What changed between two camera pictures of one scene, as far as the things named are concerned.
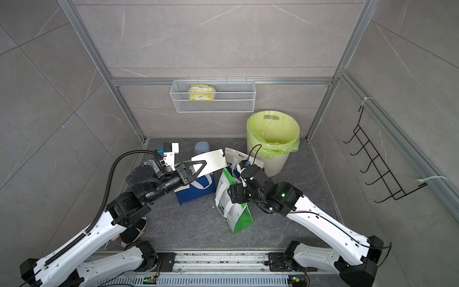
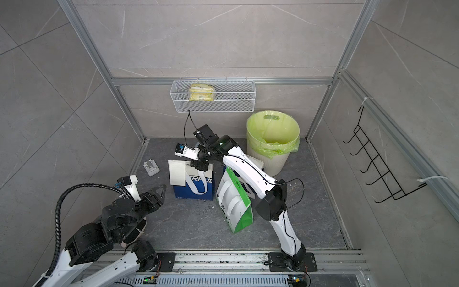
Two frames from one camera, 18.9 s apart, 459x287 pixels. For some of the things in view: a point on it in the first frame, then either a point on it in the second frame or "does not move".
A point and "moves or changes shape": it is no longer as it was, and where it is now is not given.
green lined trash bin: (271, 133) does not move
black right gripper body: (241, 192) → (202, 165)
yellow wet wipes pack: (201, 92) does not move
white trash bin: (274, 167) does not move
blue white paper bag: (201, 187) moves or changes shape
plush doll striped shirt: (131, 235) does not move
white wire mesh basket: (213, 96) does not move
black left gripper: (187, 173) → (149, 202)
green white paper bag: (238, 216) does not move
